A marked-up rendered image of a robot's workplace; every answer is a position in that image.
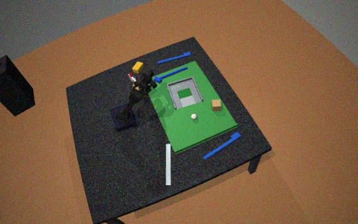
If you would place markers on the yellow block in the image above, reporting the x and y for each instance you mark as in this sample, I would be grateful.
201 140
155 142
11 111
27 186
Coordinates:
138 67

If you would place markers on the tan cube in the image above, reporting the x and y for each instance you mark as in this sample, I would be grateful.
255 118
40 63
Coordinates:
216 105

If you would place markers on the green flat mat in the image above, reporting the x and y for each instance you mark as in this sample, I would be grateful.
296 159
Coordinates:
179 127

